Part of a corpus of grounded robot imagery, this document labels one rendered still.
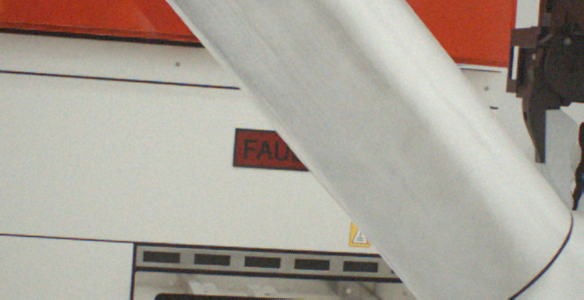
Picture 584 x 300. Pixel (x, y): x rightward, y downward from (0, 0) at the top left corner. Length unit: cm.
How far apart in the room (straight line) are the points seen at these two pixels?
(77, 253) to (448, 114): 93
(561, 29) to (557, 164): 10
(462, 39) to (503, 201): 89
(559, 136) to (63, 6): 67
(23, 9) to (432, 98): 88
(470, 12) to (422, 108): 90
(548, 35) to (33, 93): 71
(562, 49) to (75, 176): 71
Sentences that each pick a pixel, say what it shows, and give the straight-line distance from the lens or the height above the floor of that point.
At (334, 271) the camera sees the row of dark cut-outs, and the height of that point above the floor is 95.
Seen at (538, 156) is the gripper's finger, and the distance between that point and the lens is 84.
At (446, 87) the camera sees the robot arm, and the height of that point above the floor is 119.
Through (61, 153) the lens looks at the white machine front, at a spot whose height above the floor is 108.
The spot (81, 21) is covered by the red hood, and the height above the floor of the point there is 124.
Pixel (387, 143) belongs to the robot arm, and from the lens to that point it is 49.
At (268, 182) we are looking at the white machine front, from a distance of 139.
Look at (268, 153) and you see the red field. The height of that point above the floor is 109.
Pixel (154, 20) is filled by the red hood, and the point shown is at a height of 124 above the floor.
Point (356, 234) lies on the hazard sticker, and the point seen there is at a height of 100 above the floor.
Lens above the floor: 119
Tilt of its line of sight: 3 degrees down
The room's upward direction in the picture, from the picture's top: 4 degrees clockwise
